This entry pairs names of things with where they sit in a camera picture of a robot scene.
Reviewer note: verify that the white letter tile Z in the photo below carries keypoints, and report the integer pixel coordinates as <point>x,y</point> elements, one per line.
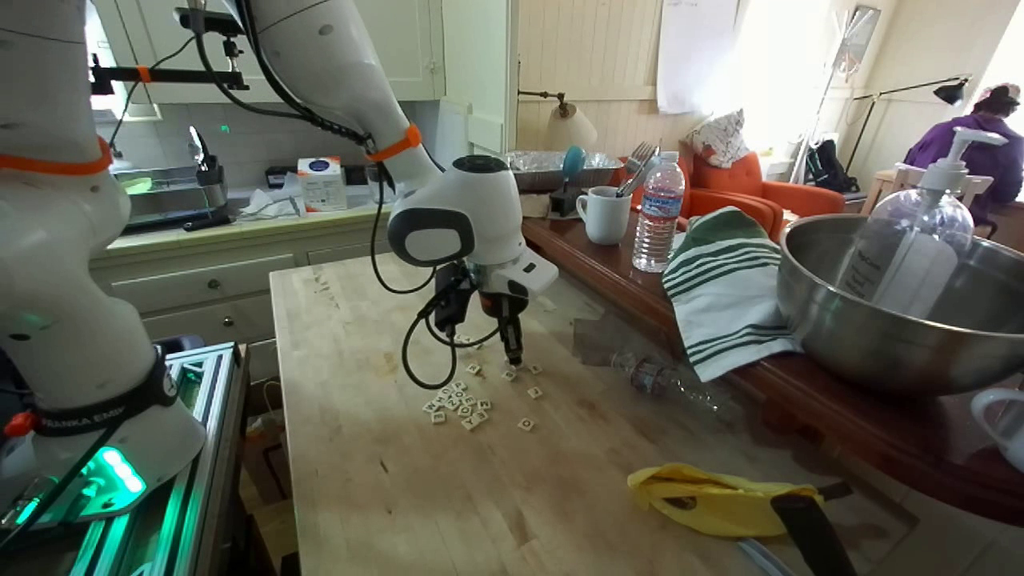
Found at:
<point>455,403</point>

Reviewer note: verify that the dark brown wooden table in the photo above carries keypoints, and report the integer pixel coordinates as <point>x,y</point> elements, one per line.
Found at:
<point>810,422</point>

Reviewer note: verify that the orange sofa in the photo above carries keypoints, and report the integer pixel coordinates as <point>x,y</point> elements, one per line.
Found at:
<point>802,200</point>

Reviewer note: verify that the cream shade table lamp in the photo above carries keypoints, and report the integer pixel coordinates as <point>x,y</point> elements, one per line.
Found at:
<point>572,128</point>

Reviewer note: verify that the white hanging paper sheet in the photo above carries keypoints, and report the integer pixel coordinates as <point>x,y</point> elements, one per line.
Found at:
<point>699,52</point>

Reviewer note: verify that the green striped white towel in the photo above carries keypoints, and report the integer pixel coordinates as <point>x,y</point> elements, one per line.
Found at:
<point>725,298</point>

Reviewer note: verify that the white roll blue label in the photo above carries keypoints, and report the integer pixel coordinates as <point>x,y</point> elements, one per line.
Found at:
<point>322,181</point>

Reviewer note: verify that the black mount rod orange ties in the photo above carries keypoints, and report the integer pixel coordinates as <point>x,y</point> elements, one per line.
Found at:
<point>194,79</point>

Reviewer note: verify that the crumpled clear plastic wrap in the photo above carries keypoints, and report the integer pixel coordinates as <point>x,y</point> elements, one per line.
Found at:
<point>666,386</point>

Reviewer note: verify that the person in purple shirt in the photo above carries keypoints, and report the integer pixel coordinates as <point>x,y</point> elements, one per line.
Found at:
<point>971,150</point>

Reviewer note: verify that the aluminium rail frame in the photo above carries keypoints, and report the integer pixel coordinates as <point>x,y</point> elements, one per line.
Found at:
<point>210,458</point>

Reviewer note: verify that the white letter tile O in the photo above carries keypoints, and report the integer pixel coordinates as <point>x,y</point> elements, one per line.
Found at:
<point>527,423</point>

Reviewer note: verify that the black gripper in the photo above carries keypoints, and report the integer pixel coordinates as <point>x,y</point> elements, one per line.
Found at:
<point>502,304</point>

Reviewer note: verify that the white ceramic mug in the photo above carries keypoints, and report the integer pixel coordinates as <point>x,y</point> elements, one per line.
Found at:
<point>1004,426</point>
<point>603,218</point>

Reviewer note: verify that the black backpack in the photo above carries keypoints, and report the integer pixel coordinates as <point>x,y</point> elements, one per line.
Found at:
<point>826,165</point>

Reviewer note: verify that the white drawer cabinet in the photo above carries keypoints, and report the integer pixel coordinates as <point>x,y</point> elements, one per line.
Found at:
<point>194,288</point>

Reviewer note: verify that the white letter tile H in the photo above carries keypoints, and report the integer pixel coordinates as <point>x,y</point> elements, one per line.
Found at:
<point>447,394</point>

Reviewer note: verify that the patterned cushion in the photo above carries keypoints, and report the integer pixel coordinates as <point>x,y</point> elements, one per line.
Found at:
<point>721,136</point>

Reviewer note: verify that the stainless steel mixing bowl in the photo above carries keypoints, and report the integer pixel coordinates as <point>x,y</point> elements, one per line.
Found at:
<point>884,341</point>

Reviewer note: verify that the black floor lamp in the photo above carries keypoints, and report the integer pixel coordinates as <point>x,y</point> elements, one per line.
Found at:
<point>951,91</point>

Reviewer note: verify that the black block stand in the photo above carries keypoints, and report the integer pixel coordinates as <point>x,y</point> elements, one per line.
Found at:
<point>561,200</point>

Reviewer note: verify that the yellow banana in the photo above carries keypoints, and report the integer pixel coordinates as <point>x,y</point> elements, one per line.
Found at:
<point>714,501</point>

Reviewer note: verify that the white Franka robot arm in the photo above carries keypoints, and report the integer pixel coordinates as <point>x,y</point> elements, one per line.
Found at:
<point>64,268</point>

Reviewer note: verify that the clear pump sanitizer bottle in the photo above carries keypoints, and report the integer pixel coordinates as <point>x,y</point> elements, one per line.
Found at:
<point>908,268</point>

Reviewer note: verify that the clear plastic water bottle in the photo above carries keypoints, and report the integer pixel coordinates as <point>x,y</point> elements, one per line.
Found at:
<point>658,227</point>

